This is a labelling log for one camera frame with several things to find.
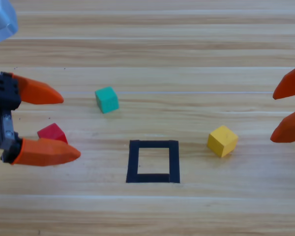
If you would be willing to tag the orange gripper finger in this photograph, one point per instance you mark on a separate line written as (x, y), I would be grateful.
(290, 130)
(291, 86)
(46, 152)
(39, 94)

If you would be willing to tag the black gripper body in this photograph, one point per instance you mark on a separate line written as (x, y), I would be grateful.
(3, 93)

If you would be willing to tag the red wooden cube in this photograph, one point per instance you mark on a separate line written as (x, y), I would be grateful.
(51, 131)

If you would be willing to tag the green wooden cube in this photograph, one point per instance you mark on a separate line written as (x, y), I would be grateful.
(107, 100)

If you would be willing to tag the yellow wooden cube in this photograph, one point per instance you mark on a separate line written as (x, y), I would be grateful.
(222, 141)

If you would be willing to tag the black tape square outline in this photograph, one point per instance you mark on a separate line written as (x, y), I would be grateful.
(134, 162)

